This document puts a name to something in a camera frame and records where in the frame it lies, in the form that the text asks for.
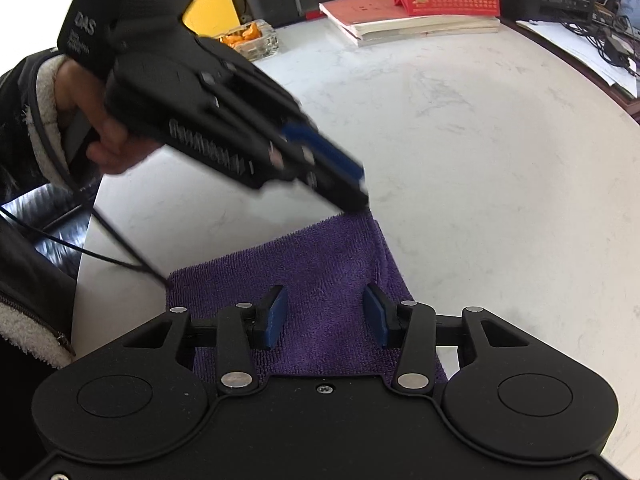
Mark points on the purple towel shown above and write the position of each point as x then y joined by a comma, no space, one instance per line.
320,270

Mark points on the black power adapter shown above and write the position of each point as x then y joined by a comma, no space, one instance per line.
619,47

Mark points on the person's left forearm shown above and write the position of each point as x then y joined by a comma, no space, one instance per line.
45,125

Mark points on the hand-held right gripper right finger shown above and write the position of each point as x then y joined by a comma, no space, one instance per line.
375,317

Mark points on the person's left hand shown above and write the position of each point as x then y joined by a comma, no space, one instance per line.
75,90

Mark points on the glass ashtray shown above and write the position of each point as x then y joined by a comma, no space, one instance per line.
250,42

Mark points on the red cover book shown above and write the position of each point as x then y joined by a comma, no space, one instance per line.
360,10

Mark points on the white paper sheets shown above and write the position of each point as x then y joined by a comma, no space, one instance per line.
570,45

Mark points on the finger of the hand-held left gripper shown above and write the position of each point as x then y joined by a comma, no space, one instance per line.
325,152
330,185

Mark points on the black leather chair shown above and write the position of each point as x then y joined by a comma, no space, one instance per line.
55,230

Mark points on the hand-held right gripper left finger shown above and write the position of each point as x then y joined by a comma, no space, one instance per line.
275,317

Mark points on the yellow box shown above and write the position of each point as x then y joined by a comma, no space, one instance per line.
215,0

